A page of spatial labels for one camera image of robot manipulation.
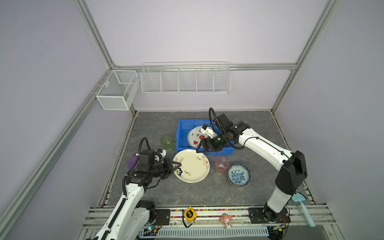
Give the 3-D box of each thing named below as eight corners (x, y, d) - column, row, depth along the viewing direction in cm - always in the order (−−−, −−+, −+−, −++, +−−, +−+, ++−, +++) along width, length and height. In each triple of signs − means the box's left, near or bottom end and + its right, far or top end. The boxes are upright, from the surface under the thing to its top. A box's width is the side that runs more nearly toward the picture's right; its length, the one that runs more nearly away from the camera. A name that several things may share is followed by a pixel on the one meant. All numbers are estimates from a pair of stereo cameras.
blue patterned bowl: (227, 190, 84) (230, 183, 74) (225, 171, 91) (228, 163, 81) (246, 190, 84) (252, 183, 74) (242, 171, 91) (247, 163, 81)
